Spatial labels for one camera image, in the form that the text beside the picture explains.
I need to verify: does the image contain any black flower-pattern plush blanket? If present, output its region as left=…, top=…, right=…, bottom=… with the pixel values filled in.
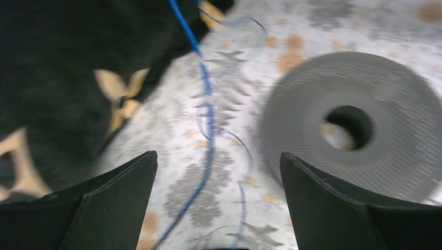
left=0, top=0, right=236, bottom=204

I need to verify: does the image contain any floral table mat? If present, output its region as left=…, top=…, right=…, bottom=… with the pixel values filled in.
left=99, top=1, right=441, bottom=249

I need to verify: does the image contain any blue cable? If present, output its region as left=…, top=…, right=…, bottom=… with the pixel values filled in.
left=152, top=0, right=268, bottom=250

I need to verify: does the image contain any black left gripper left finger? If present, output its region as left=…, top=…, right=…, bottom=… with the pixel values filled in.
left=1, top=151, right=158, bottom=250

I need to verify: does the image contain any grey perforated spool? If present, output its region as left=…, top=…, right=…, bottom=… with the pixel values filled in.
left=259, top=52, right=441, bottom=202

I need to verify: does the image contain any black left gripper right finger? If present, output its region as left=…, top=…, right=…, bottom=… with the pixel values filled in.
left=279, top=152, right=441, bottom=250

